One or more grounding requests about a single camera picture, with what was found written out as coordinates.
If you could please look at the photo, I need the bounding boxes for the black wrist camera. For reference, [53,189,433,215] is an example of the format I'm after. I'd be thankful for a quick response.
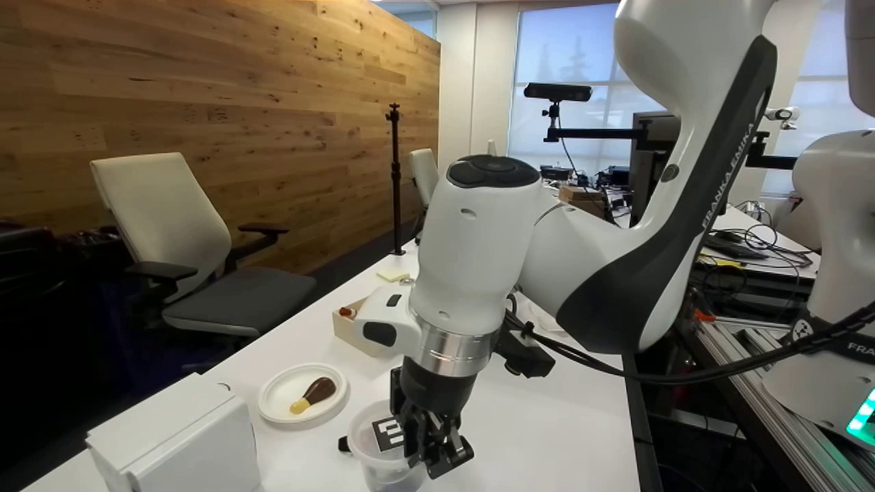
[495,326,558,382]

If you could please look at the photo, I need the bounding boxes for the white chair grey seat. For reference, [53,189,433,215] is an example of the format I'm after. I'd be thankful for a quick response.
[87,151,320,341]

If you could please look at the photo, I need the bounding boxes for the clear square container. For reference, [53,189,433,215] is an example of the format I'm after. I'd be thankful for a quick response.
[85,368,266,492]

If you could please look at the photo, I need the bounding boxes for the clear plastic bowl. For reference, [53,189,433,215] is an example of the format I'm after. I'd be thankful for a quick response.
[352,449,433,492]

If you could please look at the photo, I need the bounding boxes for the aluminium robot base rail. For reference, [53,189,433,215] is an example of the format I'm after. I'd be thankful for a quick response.
[692,316,875,492]

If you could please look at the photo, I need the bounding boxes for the white round plate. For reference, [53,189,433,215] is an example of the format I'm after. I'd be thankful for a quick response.
[257,360,350,433]

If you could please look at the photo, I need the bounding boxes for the black stereo camera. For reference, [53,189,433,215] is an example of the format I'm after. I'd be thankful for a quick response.
[523,80,596,103]

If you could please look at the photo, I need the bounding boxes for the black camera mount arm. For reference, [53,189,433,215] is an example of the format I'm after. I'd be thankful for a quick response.
[543,98,644,144]

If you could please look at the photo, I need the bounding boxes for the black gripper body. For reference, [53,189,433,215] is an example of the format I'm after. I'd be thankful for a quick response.
[389,359,482,433]

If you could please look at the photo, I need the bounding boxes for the black tripod stand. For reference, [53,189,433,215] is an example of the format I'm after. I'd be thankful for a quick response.
[384,102,410,258]

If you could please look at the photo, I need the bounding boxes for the cluttered white desk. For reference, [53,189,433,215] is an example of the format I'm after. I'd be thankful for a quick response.
[700,203,824,303]

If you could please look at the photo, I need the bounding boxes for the large office window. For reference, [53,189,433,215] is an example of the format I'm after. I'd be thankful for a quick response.
[515,3,640,154]

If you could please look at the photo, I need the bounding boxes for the black monitor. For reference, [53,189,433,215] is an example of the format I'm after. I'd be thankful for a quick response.
[626,110,686,226]

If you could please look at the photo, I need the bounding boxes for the brown and yellow toy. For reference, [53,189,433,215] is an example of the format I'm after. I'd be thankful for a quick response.
[288,375,339,418]

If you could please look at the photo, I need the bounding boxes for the small pale yellow object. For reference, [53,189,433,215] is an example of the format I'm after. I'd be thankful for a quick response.
[376,260,419,286]

